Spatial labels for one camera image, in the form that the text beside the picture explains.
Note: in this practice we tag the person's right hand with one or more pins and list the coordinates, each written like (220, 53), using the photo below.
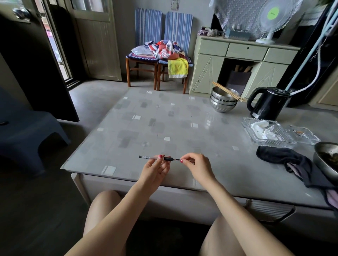
(202, 168)

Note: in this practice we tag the person's left hand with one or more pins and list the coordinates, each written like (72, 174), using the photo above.
(151, 175)

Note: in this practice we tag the person's right thumb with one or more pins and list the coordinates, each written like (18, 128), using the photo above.
(186, 161)

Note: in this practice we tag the person's left thumb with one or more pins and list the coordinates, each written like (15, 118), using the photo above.
(151, 162)

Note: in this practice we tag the clear black gel pen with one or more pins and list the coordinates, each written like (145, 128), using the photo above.
(147, 157)

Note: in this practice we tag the person's right forearm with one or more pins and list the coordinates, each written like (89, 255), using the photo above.
(243, 219)

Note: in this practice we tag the person's left forearm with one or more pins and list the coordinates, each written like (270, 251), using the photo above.
(118, 219)

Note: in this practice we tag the person's left leg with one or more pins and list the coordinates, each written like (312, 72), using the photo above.
(101, 208)

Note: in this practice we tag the person's leg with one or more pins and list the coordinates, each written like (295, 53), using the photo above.
(101, 208)
(219, 240)

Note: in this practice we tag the large steel bowl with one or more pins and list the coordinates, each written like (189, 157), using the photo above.
(221, 94)

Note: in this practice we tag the wooden chopstick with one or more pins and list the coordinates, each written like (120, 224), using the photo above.
(227, 91)
(231, 95)

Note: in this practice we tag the crumpled white tissue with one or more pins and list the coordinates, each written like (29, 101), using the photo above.
(264, 130)

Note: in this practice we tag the person's right leg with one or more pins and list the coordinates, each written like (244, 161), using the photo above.
(219, 240)

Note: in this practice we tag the yellow towel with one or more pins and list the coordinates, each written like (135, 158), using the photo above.
(178, 68)

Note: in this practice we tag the pale green wooden desk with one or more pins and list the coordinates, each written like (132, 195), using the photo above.
(208, 68)

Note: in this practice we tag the dark box with sticks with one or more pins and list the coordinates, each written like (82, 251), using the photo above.
(239, 81)

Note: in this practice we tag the large clear glass tray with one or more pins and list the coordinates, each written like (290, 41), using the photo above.
(280, 141)

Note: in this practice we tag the black cloth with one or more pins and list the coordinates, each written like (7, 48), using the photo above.
(285, 158)

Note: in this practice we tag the black electric kettle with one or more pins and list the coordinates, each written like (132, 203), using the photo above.
(272, 105)

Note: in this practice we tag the colourful patterned cloth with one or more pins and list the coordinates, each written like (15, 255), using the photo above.
(165, 50)

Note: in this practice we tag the white plastic bag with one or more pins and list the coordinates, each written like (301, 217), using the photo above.
(141, 50)

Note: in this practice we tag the cigarette butt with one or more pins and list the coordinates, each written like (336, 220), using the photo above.
(299, 133)

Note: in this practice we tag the small clear glass ashtray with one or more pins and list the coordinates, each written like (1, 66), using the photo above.
(309, 138)

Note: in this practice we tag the blue plastic stool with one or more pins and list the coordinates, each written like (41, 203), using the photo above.
(29, 131)

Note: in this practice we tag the green wooden door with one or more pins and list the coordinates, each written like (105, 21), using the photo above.
(97, 44)

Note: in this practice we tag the small clutter on desk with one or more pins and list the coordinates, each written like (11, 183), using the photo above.
(208, 32)

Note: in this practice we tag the wooden chair striped cover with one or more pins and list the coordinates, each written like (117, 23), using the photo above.
(147, 26)
(179, 29)

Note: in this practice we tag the steel bowl with food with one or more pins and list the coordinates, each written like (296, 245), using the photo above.
(320, 163)

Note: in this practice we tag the grey box with bottles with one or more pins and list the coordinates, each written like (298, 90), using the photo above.
(237, 34)

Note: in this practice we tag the dark cooked food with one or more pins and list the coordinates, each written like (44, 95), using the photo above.
(331, 158)

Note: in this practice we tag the dark open door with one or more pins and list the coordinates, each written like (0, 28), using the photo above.
(31, 66)

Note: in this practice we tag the white lace cloth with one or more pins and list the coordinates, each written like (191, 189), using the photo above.
(237, 13)

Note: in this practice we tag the black tall appliance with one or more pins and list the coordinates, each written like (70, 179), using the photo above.
(298, 47)

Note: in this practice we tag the light blue pipe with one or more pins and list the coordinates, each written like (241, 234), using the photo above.
(309, 52)

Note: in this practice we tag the white table fan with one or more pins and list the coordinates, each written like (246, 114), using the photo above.
(276, 15)

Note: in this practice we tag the round metal door knob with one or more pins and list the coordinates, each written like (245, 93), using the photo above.
(21, 13)

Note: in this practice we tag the wall socket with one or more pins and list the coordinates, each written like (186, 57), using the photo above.
(174, 5)

